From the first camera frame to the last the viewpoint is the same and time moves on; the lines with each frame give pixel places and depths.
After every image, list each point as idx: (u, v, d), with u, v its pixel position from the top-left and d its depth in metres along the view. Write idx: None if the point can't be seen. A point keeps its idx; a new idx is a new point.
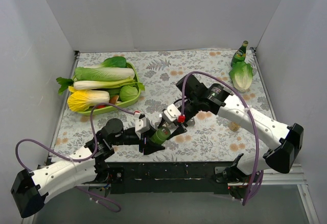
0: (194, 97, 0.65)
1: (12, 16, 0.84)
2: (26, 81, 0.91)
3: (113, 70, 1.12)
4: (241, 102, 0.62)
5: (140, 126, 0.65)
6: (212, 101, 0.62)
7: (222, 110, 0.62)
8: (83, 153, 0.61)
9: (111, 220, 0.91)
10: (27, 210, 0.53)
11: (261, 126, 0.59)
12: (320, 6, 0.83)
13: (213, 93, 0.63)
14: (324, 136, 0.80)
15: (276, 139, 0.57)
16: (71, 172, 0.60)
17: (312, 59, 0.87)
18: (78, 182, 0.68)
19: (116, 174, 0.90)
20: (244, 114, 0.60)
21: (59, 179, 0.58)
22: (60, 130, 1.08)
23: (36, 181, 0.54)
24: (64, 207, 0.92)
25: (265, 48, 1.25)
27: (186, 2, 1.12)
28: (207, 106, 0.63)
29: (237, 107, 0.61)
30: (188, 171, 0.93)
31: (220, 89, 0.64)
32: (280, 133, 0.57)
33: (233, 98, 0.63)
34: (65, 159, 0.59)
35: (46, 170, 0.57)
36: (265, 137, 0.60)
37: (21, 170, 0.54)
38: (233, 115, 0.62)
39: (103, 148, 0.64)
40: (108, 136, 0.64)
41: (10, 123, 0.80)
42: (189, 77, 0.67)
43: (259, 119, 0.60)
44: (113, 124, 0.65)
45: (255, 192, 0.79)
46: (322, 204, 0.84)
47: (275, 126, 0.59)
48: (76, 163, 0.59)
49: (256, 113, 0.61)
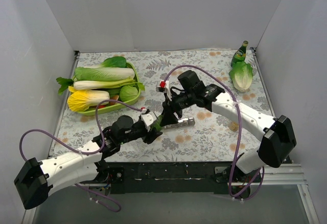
0: (192, 93, 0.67)
1: (12, 16, 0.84)
2: (26, 80, 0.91)
3: (113, 70, 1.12)
4: (231, 97, 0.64)
5: (150, 119, 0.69)
6: (208, 97, 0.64)
7: (213, 105, 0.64)
8: (91, 147, 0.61)
9: (111, 219, 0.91)
10: (32, 200, 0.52)
11: (246, 117, 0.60)
12: (320, 7, 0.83)
13: (208, 91, 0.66)
14: (324, 136, 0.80)
15: (260, 129, 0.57)
16: (78, 165, 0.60)
17: (312, 59, 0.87)
18: (80, 179, 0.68)
19: (116, 174, 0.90)
20: (232, 108, 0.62)
21: (65, 171, 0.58)
22: (60, 130, 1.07)
23: (45, 171, 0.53)
24: (64, 207, 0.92)
25: (264, 48, 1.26)
27: (186, 2, 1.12)
28: (203, 103, 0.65)
29: (227, 102, 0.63)
30: (188, 171, 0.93)
31: (215, 88, 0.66)
32: (265, 124, 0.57)
33: (224, 94, 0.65)
34: (73, 151, 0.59)
35: (55, 161, 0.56)
36: (252, 128, 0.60)
37: (30, 158, 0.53)
38: (224, 110, 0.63)
39: (111, 143, 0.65)
40: (119, 131, 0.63)
41: (10, 123, 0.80)
42: (191, 73, 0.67)
43: (246, 111, 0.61)
44: (124, 120, 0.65)
45: (255, 193, 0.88)
46: (322, 204, 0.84)
47: (261, 117, 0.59)
48: (84, 156, 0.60)
49: (244, 106, 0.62)
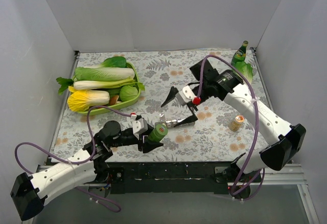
0: (205, 81, 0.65)
1: (12, 16, 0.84)
2: (26, 81, 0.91)
3: (113, 70, 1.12)
4: (250, 92, 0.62)
5: (137, 127, 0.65)
6: (223, 85, 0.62)
7: (229, 96, 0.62)
8: (82, 156, 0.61)
9: (111, 220, 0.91)
10: (27, 213, 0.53)
11: (263, 119, 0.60)
12: (320, 7, 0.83)
13: (225, 79, 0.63)
14: (324, 135, 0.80)
15: (276, 134, 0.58)
16: (70, 175, 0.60)
17: (313, 59, 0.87)
18: (79, 182, 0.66)
19: (116, 174, 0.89)
20: (250, 105, 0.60)
21: (57, 182, 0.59)
22: (60, 130, 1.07)
23: (35, 185, 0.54)
24: (64, 207, 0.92)
25: (265, 48, 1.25)
27: (186, 2, 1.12)
28: (216, 90, 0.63)
29: (244, 96, 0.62)
30: (188, 171, 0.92)
31: (232, 76, 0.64)
32: (281, 130, 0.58)
33: (242, 86, 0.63)
34: (63, 161, 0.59)
35: (45, 174, 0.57)
36: (266, 132, 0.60)
37: (20, 174, 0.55)
38: (239, 104, 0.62)
39: (102, 150, 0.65)
40: (106, 138, 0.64)
41: (10, 124, 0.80)
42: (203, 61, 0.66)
43: (263, 113, 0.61)
44: (111, 126, 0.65)
45: (255, 194, 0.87)
46: (322, 204, 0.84)
47: (277, 122, 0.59)
48: (75, 166, 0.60)
49: (263, 106, 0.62)
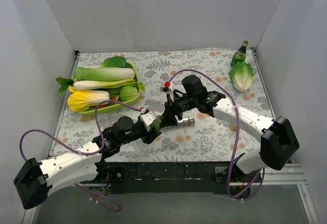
0: (195, 98, 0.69)
1: (12, 16, 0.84)
2: (26, 80, 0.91)
3: (113, 70, 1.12)
4: (231, 102, 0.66)
5: (150, 119, 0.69)
6: (209, 104, 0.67)
7: (214, 110, 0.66)
8: (91, 148, 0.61)
9: (111, 219, 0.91)
10: (31, 201, 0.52)
11: (245, 119, 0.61)
12: (320, 6, 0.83)
13: (211, 97, 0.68)
14: (324, 135, 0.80)
15: (259, 129, 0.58)
16: (78, 165, 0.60)
17: (312, 59, 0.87)
18: (80, 178, 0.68)
19: (116, 174, 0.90)
20: (231, 111, 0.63)
21: (65, 171, 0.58)
22: (60, 130, 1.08)
23: (44, 171, 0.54)
24: (65, 206, 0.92)
25: (265, 49, 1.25)
27: (185, 2, 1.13)
28: (204, 109, 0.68)
29: (227, 106, 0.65)
30: (188, 171, 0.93)
31: (217, 94, 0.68)
32: (263, 124, 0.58)
33: (224, 99, 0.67)
34: (73, 151, 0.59)
35: (54, 161, 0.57)
36: (252, 130, 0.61)
37: (30, 158, 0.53)
38: (225, 114, 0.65)
39: (110, 144, 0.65)
40: (119, 132, 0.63)
41: (10, 124, 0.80)
42: (195, 79, 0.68)
43: (245, 114, 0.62)
44: (124, 121, 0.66)
45: (255, 194, 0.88)
46: (322, 204, 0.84)
47: (259, 119, 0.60)
48: (84, 157, 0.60)
49: (243, 109, 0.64)
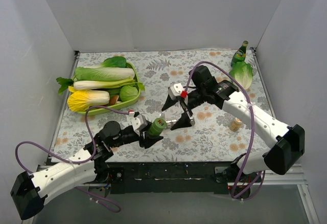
0: (203, 88, 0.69)
1: (12, 16, 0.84)
2: (26, 81, 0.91)
3: (113, 70, 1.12)
4: (245, 97, 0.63)
5: (137, 124, 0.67)
6: (218, 94, 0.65)
7: (226, 104, 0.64)
8: (83, 156, 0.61)
9: (111, 220, 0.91)
10: (27, 212, 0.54)
11: (259, 121, 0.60)
12: (320, 7, 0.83)
13: (220, 88, 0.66)
14: (324, 135, 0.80)
15: (273, 135, 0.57)
16: (71, 174, 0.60)
17: (312, 59, 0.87)
18: (78, 182, 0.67)
19: (116, 174, 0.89)
20: (245, 110, 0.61)
21: (59, 180, 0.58)
22: (60, 130, 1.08)
23: (36, 184, 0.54)
24: (65, 207, 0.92)
25: (265, 49, 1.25)
27: (186, 2, 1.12)
28: (213, 99, 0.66)
29: (240, 102, 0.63)
30: (188, 171, 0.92)
31: (229, 85, 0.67)
32: (278, 131, 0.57)
33: (237, 93, 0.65)
34: (64, 161, 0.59)
35: (46, 173, 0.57)
36: (264, 135, 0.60)
37: (21, 172, 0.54)
38: (236, 110, 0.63)
39: (102, 150, 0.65)
40: (107, 138, 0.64)
41: (10, 124, 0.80)
42: (204, 69, 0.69)
43: (260, 116, 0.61)
44: (111, 126, 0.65)
45: (255, 194, 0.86)
46: (322, 204, 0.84)
47: (274, 124, 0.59)
48: (76, 165, 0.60)
49: (258, 110, 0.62)
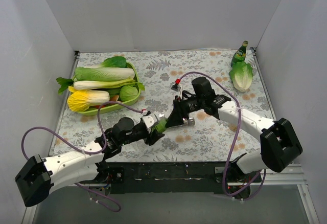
0: (203, 99, 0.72)
1: (12, 16, 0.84)
2: (26, 80, 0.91)
3: (113, 70, 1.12)
4: (236, 104, 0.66)
5: (151, 121, 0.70)
6: (215, 106, 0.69)
7: (218, 111, 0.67)
8: (94, 147, 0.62)
9: (110, 219, 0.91)
10: (32, 199, 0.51)
11: (247, 119, 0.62)
12: (320, 6, 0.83)
13: (217, 101, 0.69)
14: (324, 135, 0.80)
15: (259, 129, 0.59)
16: (80, 164, 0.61)
17: (312, 58, 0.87)
18: (82, 178, 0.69)
19: (116, 174, 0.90)
20: (235, 113, 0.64)
21: (68, 169, 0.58)
22: (60, 130, 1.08)
23: (48, 168, 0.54)
24: (65, 206, 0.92)
25: (265, 49, 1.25)
27: (185, 2, 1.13)
28: (210, 111, 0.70)
29: (231, 107, 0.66)
30: (188, 171, 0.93)
31: (224, 98, 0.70)
32: (264, 125, 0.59)
33: (229, 102, 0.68)
34: (76, 150, 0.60)
35: (59, 159, 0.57)
36: (252, 129, 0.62)
37: (33, 155, 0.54)
38: (228, 115, 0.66)
39: (112, 144, 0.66)
40: (119, 133, 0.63)
41: (10, 123, 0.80)
42: (205, 82, 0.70)
43: (248, 115, 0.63)
44: (125, 121, 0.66)
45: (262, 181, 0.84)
46: (322, 204, 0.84)
47: (261, 119, 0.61)
48: (87, 156, 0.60)
49: (247, 111, 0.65)
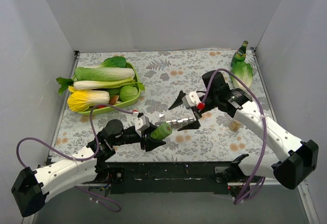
0: (216, 95, 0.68)
1: (12, 15, 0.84)
2: (26, 81, 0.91)
3: (114, 70, 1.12)
4: (258, 108, 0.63)
5: (139, 124, 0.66)
6: (231, 103, 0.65)
7: (238, 112, 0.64)
8: (86, 153, 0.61)
9: (110, 219, 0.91)
10: (28, 209, 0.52)
11: (272, 135, 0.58)
12: (320, 6, 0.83)
13: (234, 96, 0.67)
14: (324, 135, 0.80)
15: (285, 150, 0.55)
16: (73, 172, 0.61)
17: (312, 58, 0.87)
18: (78, 181, 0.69)
19: (116, 174, 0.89)
20: (258, 121, 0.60)
21: (61, 178, 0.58)
22: (60, 131, 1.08)
23: (39, 180, 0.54)
24: (65, 206, 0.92)
25: (265, 49, 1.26)
27: (185, 2, 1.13)
28: (225, 107, 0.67)
29: (253, 112, 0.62)
30: (188, 171, 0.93)
31: (241, 94, 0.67)
32: (291, 146, 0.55)
33: (251, 103, 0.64)
34: (67, 157, 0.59)
35: (49, 169, 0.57)
36: (276, 148, 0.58)
37: (24, 168, 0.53)
38: (248, 120, 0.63)
39: (105, 149, 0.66)
40: (108, 137, 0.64)
41: (10, 123, 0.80)
42: (218, 75, 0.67)
43: (273, 129, 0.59)
44: (113, 124, 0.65)
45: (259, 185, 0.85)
46: (322, 204, 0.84)
47: (287, 137, 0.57)
48: (78, 162, 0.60)
49: (272, 122, 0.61)
